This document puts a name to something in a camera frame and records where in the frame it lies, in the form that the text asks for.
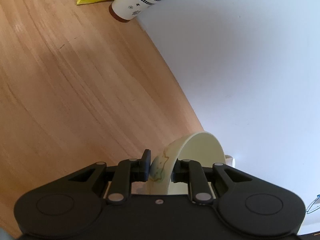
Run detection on white tumbler with red lid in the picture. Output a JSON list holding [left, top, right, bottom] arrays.
[[109, 0, 194, 22]]

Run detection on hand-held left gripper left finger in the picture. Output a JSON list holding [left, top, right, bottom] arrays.
[[67, 149, 152, 205]]

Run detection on pale green bowl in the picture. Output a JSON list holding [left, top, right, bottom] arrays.
[[149, 132, 225, 195]]

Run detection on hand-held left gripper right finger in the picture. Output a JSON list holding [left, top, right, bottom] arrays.
[[171, 159, 253, 205]]

